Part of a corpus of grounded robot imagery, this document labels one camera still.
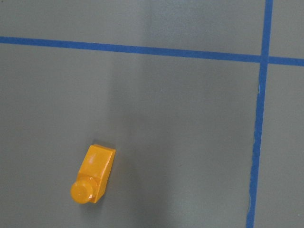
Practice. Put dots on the orange trapezoid block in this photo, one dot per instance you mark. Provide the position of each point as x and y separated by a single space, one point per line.
93 175

